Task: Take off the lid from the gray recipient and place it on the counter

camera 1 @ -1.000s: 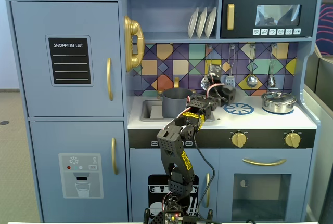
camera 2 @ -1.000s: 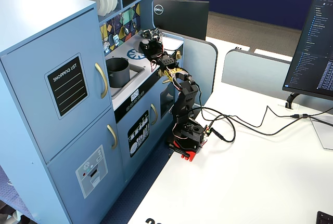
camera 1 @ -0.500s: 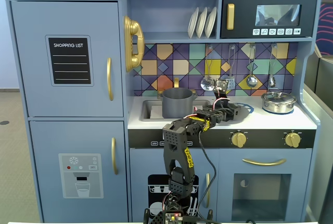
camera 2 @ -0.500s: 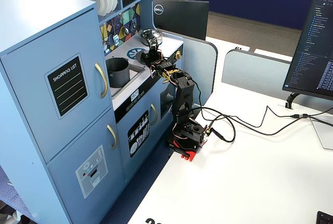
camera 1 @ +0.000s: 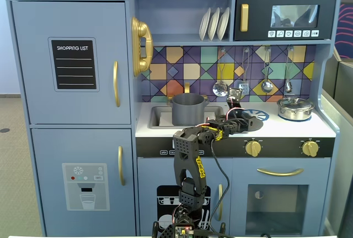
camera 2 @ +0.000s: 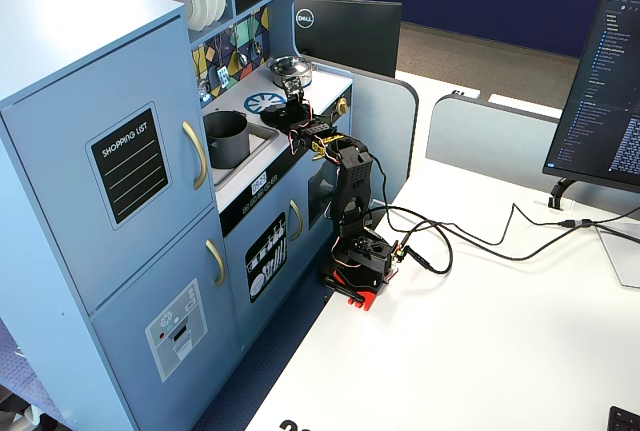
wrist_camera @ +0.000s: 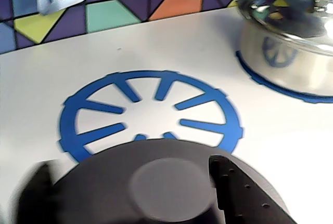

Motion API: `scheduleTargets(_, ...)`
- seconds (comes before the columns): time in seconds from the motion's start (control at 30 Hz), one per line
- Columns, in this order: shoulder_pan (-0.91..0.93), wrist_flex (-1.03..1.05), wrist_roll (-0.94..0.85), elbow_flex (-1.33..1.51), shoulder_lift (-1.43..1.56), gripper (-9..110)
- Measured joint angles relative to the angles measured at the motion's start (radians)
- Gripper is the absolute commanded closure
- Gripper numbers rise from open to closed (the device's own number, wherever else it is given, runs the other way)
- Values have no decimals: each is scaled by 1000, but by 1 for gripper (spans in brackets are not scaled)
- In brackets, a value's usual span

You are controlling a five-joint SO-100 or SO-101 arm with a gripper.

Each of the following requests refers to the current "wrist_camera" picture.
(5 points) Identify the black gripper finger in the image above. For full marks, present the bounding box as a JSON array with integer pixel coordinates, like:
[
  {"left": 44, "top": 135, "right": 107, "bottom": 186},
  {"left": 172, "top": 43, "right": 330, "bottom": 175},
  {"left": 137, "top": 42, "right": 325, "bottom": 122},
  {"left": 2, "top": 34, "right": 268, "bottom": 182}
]
[
  {"left": 209, "top": 155, "right": 300, "bottom": 224},
  {"left": 9, "top": 160, "right": 59, "bottom": 224}
]

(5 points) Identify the gray pot lid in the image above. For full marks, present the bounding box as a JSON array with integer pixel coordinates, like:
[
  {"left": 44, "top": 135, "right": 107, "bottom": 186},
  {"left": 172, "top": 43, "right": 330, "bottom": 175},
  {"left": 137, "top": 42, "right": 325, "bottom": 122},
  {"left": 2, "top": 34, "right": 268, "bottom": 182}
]
[{"left": 50, "top": 139, "right": 288, "bottom": 224}]

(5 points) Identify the blue burner print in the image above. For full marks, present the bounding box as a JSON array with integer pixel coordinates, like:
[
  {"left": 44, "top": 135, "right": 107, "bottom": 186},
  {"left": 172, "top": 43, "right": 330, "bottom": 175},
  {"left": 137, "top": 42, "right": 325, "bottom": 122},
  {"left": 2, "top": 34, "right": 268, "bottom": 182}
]
[
  {"left": 235, "top": 49, "right": 333, "bottom": 104},
  {"left": 59, "top": 70, "right": 244, "bottom": 164}
]

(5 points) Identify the blue toy kitchen unit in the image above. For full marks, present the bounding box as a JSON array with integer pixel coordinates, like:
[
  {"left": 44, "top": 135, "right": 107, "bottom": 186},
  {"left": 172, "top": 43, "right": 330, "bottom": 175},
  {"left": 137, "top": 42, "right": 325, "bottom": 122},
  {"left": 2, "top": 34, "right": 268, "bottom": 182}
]
[{"left": 0, "top": 0, "right": 333, "bottom": 224}]

